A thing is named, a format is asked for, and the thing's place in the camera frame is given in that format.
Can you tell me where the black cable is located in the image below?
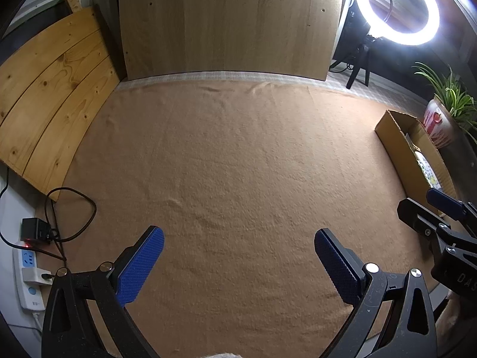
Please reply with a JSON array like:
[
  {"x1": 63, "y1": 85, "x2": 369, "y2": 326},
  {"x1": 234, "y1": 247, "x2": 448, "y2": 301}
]
[{"x1": 0, "y1": 168, "x2": 98, "y2": 266}]

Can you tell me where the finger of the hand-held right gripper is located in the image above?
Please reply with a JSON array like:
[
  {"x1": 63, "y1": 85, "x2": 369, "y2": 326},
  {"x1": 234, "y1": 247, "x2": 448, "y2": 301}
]
[
  {"x1": 397, "y1": 198, "x2": 453, "y2": 241},
  {"x1": 427, "y1": 188, "x2": 466, "y2": 220}
]

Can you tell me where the cardboard box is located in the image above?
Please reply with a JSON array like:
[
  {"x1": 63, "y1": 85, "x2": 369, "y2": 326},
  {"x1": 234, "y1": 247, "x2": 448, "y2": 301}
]
[{"x1": 374, "y1": 110, "x2": 460, "y2": 217}]

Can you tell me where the large light wood board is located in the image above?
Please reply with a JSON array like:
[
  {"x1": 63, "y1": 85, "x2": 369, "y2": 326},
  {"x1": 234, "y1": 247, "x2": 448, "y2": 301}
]
[{"x1": 117, "y1": 0, "x2": 346, "y2": 82}]

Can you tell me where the white cable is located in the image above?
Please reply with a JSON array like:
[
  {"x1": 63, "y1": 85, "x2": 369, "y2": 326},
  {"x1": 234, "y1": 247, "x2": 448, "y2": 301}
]
[{"x1": 31, "y1": 311, "x2": 44, "y2": 344}]

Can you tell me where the pine wood panel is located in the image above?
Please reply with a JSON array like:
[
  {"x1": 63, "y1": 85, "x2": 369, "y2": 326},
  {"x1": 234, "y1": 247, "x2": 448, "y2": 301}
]
[{"x1": 0, "y1": 5, "x2": 121, "y2": 203}]

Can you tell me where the white power strip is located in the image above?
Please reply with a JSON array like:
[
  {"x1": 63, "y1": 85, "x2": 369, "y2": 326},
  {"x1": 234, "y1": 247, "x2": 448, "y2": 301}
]
[{"x1": 13, "y1": 248, "x2": 47, "y2": 312}]

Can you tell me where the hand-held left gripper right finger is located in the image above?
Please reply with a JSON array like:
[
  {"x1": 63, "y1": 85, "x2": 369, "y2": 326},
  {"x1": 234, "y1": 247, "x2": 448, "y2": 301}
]
[{"x1": 314, "y1": 228, "x2": 438, "y2": 358}]

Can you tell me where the person's right forearm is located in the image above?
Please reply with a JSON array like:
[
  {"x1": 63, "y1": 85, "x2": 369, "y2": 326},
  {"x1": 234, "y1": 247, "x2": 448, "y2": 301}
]
[{"x1": 436, "y1": 293, "x2": 477, "y2": 358}]

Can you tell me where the white plug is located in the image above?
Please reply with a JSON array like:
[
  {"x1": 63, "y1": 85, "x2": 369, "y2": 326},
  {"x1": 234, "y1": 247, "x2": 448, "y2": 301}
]
[{"x1": 23, "y1": 266, "x2": 53, "y2": 285}]

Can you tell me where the ring light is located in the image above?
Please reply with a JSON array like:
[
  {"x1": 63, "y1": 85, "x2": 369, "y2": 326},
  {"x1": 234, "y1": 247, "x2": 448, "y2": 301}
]
[{"x1": 354, "y1": 0, "x2": 441, "y2": 47}]

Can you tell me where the black power adapter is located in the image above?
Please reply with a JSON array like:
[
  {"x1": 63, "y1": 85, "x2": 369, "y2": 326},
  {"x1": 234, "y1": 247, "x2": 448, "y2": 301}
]
[{"x1": 20, "y1": 218, "x2": 53, "y2": 245}]

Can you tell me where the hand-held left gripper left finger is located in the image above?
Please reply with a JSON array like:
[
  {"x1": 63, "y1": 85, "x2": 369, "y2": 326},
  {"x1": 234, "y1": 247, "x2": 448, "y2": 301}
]
[{"x1": 41, "y1": 226, "x2": 165, "y2": 358}]

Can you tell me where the dotted tissue pack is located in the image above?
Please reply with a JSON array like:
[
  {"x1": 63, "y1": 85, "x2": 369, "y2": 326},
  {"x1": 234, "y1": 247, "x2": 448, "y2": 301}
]
[{"x1": 413, "y1": 151, "x2": 442, "y2": 192}]

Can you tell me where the white window frame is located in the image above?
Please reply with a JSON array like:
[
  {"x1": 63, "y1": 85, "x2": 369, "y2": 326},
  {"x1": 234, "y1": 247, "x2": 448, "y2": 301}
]
[{"x1": 0, "y1": 0, "x2": 90, "y2": 38}]

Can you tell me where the potted spider plant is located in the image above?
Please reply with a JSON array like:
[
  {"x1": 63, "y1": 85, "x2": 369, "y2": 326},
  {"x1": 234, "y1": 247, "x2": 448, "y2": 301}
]
[{"x1": 412, "y1": 61, "x2": 477, "y2": 150}]

